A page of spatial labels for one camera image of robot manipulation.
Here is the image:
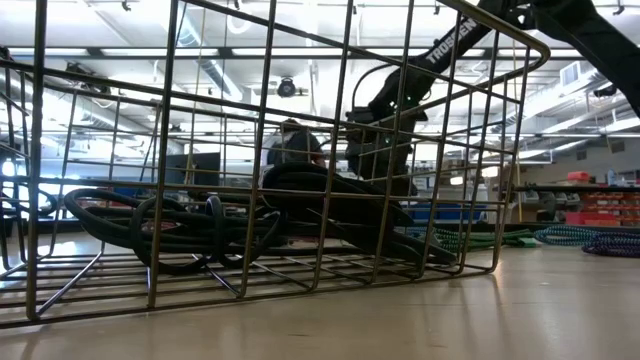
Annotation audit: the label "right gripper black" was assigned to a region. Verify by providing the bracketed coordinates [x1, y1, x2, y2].
[344, 105, 430, 198]

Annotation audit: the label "gold wire basket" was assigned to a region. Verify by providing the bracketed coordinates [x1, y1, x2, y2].
[0, 0, 552, 331]

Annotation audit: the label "background dark monitor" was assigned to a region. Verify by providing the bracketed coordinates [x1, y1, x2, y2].
[163, 152, 222, 187]

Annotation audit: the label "black looped hose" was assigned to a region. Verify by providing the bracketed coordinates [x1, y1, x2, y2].
[0, 187, 59, 221]

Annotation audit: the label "blue storage bin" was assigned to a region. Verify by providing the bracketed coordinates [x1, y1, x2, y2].
[399, 202, 487, 224]

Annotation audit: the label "black ceiling camera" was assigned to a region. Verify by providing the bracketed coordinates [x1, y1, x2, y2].
[276, 76, 299, 99]

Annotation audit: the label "green braided cable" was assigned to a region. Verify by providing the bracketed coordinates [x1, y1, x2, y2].
[403, 227, 540, 252]

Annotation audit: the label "shelf with red bins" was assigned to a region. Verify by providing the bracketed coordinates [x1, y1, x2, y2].
[514, 169, 640, 227]

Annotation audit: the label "white hanging cable loop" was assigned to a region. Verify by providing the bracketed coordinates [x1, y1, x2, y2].
[226, 7, 255, 36]

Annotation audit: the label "teal braided cable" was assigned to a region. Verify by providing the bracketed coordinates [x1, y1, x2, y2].
[532, 224, 640, 249]

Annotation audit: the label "purple braided cable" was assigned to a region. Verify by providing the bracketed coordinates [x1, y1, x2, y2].
[581, 240, 640, 260]

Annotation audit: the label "person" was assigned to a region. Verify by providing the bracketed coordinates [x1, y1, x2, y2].
[259, 118, 326, 182]

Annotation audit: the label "black cable silver plugs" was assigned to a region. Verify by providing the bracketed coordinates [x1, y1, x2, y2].
[260, 160, 459, 267]

